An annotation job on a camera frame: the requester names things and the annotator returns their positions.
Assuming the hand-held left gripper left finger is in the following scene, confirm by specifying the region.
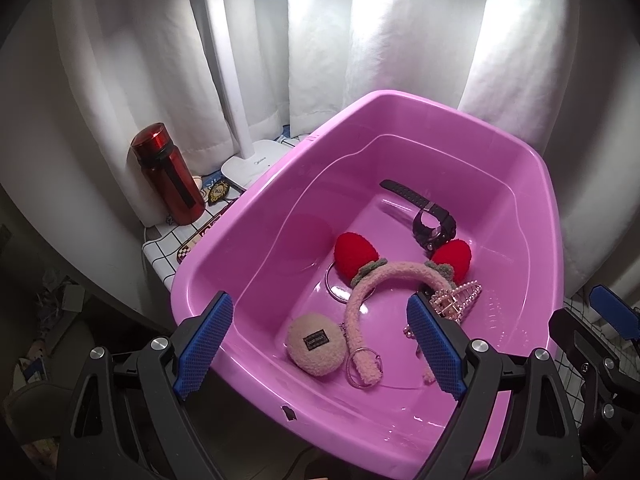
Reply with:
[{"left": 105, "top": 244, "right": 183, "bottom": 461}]
[{"left": 56, "top": 290, "right": 235, "bottom": 480}]

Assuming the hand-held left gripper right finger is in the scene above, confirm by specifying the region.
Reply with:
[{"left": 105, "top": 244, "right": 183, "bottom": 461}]
[{"left": 406, "top": 292, "right": 583, "bottom": 480}]

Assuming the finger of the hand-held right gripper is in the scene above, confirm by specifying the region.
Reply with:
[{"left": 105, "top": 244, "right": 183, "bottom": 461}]
[
  {"left": 589, "top": 284, "right": 640, "bottom": 356},
  {"left": 548, "top": 307, "right": 640, "bottom": 421}
]

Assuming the pink pearl hair claw clip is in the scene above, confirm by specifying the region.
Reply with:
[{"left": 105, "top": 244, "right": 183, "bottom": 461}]
[{"left": 430, "top": 280, "right": 483, "bottom": 322}]

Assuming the pink strawberry plush headband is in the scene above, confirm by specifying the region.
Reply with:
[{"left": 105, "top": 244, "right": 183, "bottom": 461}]
[{"left": 332, "top": 232, "right": 473, "bottom": 386}]

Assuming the beige plush round pouch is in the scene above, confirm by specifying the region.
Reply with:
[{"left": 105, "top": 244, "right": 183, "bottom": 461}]
[{"left": 285, "top": 312, "right": 347, "bottom": 380}]

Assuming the black digital wristwatch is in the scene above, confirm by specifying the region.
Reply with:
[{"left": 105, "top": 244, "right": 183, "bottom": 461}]
[{"left": 379, "top": 179, "right": 458, "bottom": 252}]

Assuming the pink plastic basin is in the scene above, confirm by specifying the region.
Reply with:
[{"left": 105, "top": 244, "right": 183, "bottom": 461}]
[{"left": 170, "top": 90, "right": 566, "bottom": 476}]

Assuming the checkered red sticker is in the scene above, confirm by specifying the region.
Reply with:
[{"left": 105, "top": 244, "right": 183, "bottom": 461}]
[{"left": 175, "top": 215, "right": 221, "bottom": 263}]

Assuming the silver hoop bangle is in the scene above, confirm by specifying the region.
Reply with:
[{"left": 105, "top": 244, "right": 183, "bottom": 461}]
[{"left": 324, "top": 260, "right": 353, "bottom": 305}]

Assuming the round yellow black patch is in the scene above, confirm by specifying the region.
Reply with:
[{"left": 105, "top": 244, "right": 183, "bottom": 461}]
[{"left": 206, "top": 180, "right": 233, "bottom": 206}]

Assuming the red water bottle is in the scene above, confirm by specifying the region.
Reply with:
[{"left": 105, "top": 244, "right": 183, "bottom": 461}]
[{"left": 131, "top": 121, "right": 207, "bottom": 226}]

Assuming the white desk lamp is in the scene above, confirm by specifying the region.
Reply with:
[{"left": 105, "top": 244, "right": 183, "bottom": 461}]
[{"left": 187, "top": 0, "right": 306, "bottom": 193}]

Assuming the white curtain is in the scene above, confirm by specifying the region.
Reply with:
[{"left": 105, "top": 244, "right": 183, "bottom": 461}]
[{"left": 0, "top": 0, "right": 640, "bottom": 281}]

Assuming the silver key ring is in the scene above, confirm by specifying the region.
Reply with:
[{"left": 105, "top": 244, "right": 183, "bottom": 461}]
[{"left": 344, "top": 347, "right": 386, "bottom": 390}]

